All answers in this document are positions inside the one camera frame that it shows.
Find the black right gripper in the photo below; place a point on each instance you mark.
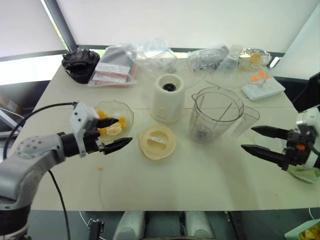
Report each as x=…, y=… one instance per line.
x=297, y=152

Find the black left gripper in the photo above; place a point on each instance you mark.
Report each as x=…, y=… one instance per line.
x=91, y=140

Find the peeled orange segment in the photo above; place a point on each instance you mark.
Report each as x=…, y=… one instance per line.
x=122, y=122
x=102, y=131
x=103, y=114

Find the cream blender lid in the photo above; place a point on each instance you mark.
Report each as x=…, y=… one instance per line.
x=157, y=142

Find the clear blender jar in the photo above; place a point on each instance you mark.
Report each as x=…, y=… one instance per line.
x=212, y=117

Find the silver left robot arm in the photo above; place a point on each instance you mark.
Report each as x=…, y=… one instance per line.
x=27, y=155

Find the pale orange slice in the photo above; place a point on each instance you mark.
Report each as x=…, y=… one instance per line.
x=114, y=130

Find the clear glass bowl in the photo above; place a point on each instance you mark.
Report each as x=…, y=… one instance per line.
x=126, y=111

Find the small orange scrap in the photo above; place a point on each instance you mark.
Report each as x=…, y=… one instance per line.
x=100, y=169

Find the green towel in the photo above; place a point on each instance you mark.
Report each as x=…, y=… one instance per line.
x=306, y=175

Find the white power strip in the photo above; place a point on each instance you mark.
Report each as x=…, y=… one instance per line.
x=265, y=91

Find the plastic bag with red strips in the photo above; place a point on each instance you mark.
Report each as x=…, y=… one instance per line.
x=112, y=72

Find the white blender base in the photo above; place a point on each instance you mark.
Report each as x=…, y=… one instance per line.
x=167, y=105

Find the black chair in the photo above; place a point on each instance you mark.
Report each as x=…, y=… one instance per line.
x=311, y=92

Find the black crumpled bag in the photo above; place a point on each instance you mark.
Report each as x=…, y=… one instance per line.
x=80, y=65

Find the orange piece in foil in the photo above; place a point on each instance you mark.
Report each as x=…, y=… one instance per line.
x=255, y=58

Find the large clear plastic bag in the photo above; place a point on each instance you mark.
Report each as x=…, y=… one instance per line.
x=155, y=53

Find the clear plastic container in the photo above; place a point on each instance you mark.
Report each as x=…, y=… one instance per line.
x=231, y=61

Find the green plastic bin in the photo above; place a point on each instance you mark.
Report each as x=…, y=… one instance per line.
x=291, y=232

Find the white rounded shape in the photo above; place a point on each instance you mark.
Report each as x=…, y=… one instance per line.
x=198, y=225
x=130, y=225

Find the black clamp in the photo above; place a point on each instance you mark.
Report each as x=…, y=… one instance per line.
x=96, y=228

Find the orange peels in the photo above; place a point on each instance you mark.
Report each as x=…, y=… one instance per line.
x=311, y=233

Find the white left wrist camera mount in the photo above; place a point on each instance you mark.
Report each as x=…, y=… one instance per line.
x=81, y=115

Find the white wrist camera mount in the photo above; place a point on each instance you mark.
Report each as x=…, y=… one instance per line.
x=308, y=120
x=81, y=115

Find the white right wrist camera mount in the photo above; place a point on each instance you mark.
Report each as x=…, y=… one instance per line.
x=308, y=120

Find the grey metal frame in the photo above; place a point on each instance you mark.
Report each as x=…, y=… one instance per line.
x=8, y=122

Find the dark grey window post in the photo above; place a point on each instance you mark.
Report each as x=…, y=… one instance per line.
x=61, y=22

